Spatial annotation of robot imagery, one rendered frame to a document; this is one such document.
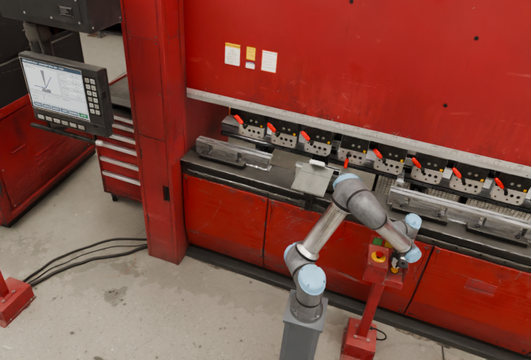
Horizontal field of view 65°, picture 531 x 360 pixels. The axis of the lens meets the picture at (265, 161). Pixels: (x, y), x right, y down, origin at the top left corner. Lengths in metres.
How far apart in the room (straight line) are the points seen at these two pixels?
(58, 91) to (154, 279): 1.49
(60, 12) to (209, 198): 1.37
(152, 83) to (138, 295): 1.45
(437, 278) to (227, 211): 1.32
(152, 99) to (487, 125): 1.73
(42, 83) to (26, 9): 0.35
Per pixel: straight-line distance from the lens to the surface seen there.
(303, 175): 2.38
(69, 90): 2.25
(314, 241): 1.86
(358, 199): 1.69
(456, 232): 2.50
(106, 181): 3.66
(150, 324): 2.92
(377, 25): 2.08
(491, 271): 2.63
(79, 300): 3.14
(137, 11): 2.30
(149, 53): 2.33
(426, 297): 2.81
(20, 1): 2.27
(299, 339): 2.07
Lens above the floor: 2.37
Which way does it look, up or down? 34 degrees down
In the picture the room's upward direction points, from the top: 5 degrees clockwise
